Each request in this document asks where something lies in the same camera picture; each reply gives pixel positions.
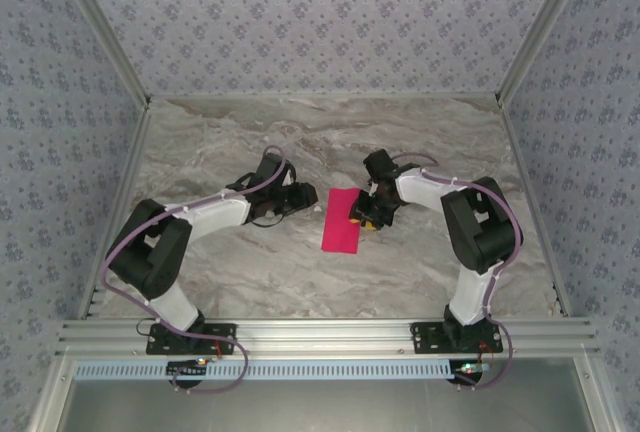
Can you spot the pink cloth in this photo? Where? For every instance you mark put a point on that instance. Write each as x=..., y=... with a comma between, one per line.
x=340, y=227

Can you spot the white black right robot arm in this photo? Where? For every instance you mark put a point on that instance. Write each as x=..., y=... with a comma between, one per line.
x=470, y=292

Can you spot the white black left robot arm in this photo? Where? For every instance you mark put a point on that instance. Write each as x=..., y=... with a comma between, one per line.
x=220, y=217

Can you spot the steel sheet panel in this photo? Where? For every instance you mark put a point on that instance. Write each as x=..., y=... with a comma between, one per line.
x=325, y=407

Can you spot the aluminium base beam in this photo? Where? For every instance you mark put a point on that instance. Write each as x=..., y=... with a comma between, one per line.
x=325, y=337

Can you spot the aluminium rear table rail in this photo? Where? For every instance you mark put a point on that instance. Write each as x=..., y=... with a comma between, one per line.
x=325, y=97

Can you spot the aluminium table rail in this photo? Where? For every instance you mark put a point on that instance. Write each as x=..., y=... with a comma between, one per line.
x=531, y=202
x=325, y=97
x=120, y=202

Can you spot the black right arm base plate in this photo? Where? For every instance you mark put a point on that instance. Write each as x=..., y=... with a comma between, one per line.
x=425, y=337

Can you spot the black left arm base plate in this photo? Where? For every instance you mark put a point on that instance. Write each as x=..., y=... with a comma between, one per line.
x=220, y=334

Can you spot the aluminium right table rail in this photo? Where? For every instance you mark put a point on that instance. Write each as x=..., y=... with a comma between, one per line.
x=531, y=202

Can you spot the aluminium left table rail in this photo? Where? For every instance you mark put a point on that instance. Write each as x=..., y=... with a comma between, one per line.
x=120, y=202

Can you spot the aluminium right frame post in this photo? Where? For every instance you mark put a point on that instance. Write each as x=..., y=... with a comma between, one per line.
x=541, y=27

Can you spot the aluminium frame post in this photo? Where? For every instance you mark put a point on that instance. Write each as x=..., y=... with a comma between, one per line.
x=104, y=27
x=541, y=27

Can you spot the aluminium left frame post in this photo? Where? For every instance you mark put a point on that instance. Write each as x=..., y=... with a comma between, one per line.
x=104, y=27

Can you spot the aluminium lower frame rail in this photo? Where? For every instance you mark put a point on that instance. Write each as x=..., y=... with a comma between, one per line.
x=595, y=397
x=53, y=397

